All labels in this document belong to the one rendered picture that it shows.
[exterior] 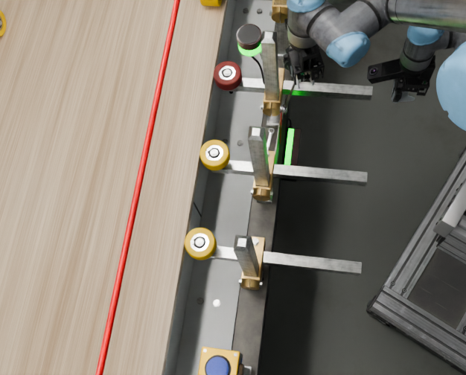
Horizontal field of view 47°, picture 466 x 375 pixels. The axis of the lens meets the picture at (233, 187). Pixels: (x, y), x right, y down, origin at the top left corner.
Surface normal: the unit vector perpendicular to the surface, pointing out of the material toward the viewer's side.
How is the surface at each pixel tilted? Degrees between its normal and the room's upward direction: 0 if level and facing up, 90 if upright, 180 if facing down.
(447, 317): 0
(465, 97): 84
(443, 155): 0
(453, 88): 84
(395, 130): 0
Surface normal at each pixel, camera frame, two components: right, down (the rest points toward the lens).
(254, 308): -0.11, -0.34
